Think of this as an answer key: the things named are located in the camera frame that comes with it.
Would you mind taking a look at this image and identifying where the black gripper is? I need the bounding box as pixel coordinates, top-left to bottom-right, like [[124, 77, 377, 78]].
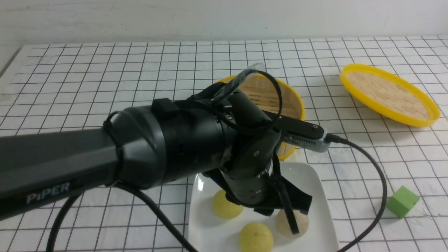
[[203, 90, 312, 216]]

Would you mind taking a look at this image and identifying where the yellow steamed bun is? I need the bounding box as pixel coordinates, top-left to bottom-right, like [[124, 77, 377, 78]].
[[212, 190, 244, 219], [238, 222, 274, 252]]

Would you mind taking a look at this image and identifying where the yellow steamed bun front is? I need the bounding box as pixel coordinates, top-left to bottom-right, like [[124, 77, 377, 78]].
[[238, 222, 274, 252]]

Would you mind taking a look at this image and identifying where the beige steamed bun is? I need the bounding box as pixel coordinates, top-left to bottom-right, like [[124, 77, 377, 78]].
[[276, 210, 309, 239]]

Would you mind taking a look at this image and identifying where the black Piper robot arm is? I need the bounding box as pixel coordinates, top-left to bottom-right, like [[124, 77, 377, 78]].
[[1, 91, 312, 220]]

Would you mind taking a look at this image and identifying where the white square ceramic plate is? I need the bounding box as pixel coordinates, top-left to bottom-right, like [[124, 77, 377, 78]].
[[188, 162, 339, 252]]

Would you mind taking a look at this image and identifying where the yellow rimmed bamboo steamer basket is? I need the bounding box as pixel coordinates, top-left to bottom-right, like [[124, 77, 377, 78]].
[[215, 74, 305, 161]]

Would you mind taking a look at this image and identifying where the yellow rimmed bamboo steamer lid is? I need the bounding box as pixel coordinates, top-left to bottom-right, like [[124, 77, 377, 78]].
[[340, 64, 440, 127]]

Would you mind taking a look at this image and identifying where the green foam cube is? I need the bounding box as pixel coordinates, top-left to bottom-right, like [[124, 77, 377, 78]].
[[386, 186, 420, 219]]

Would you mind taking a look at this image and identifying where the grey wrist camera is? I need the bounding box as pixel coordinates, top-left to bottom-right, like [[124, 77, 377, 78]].
[[273, 116, 330, 153]]

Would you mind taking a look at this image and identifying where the black camera cable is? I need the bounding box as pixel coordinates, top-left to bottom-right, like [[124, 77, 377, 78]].
[[45, 63, 388, 252]]

